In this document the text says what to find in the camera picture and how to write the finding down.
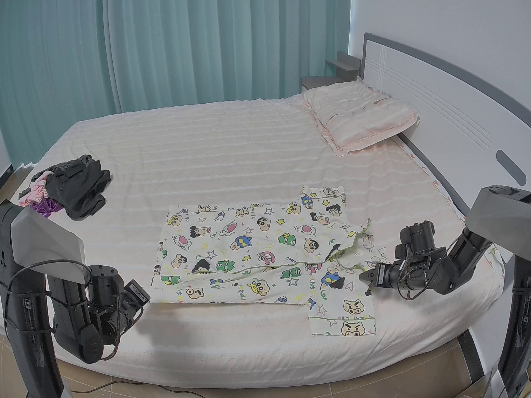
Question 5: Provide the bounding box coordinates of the black shirt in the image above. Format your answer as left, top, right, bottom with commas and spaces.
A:
45, 155, 113, 221

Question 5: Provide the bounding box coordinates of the pale pink striped pillow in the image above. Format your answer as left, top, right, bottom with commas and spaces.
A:
301, 81, 421, 157

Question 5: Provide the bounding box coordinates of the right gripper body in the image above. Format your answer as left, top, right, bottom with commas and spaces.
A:
370, 263, 401, 290

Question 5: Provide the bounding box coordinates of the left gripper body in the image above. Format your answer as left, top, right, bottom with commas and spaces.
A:
120, 280, 151, 319

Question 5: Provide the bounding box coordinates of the grey bedside table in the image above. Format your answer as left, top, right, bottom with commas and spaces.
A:
301, 51, 361, 93

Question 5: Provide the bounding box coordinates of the grey garment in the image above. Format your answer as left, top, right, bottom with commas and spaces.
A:
32, 155, 94, 181

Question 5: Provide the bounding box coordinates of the pink garment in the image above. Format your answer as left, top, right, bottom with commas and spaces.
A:
19, 180, 50, 207

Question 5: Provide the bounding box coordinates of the white printed pyjama top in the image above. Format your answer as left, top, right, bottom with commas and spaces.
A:
150, 186, 389, 339

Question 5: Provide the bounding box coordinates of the blue-green curtain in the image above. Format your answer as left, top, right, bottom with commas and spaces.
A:
0, 0, 122, 167
101, 0, 354, 113

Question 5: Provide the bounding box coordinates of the purple garment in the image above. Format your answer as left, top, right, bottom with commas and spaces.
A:
30, 199, 64, 219

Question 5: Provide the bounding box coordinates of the bed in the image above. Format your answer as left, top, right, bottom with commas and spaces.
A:
0, 32, 531, 391

